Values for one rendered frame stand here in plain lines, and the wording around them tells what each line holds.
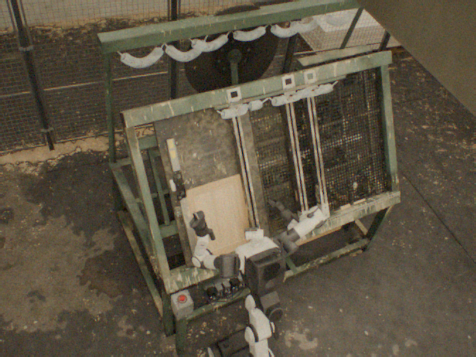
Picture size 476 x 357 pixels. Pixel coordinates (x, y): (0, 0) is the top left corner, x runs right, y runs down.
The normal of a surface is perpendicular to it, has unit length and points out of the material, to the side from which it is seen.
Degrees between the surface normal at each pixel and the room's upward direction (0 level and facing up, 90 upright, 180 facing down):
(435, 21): 90
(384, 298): 0
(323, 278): 0
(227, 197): 54
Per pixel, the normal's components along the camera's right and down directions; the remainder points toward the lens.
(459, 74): -0.92, 0.21
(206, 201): 0.44, 0.18
